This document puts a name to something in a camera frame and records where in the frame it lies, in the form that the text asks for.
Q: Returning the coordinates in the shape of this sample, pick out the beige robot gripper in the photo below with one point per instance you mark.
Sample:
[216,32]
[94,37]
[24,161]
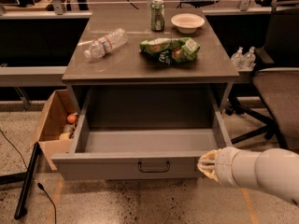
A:
[226,166]

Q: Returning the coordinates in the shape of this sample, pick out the grey top drawer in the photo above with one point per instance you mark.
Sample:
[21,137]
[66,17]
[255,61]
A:
[120,126]

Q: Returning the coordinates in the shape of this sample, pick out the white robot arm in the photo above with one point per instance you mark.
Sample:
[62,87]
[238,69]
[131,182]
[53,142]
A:
[274,171]

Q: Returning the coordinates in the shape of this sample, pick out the black office chair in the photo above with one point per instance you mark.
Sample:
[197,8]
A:
[275,77]

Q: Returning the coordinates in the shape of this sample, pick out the clear sanitizer bottle left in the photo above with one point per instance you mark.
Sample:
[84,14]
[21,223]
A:
[237,58]

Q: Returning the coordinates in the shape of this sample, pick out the clear sanitizer bottle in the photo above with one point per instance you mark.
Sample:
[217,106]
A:
[249,59]
[237,58]

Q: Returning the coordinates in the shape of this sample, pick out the clear sanitizer bottle right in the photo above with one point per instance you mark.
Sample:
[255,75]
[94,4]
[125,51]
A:
[249,59]

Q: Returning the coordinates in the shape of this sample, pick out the green chip bag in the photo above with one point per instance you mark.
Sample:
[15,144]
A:
[171,50]

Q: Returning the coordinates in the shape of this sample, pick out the white paper bowl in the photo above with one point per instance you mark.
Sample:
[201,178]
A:
[187,23]

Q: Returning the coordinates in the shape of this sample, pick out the orange fruit in box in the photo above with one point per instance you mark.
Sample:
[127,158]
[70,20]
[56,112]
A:
[72,118]

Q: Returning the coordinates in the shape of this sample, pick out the yellow item in box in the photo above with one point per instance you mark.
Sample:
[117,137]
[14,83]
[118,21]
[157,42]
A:
[65,136]

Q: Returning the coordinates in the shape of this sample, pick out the grey cabinet desk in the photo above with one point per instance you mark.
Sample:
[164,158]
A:
[129,65]

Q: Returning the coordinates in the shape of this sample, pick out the clear plastic water bottle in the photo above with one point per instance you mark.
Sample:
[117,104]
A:
[106,44]

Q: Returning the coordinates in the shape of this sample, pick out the brown cardboard box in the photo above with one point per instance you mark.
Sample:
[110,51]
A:
[50,125]

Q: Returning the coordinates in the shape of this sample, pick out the green soda can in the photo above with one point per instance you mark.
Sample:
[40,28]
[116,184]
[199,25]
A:
[157,15]

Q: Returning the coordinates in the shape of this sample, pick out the black monitor stand leg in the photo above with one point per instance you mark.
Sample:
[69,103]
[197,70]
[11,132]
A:
[26,178]

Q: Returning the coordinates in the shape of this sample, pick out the black drawer handle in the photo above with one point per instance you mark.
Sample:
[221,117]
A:
[153,168]

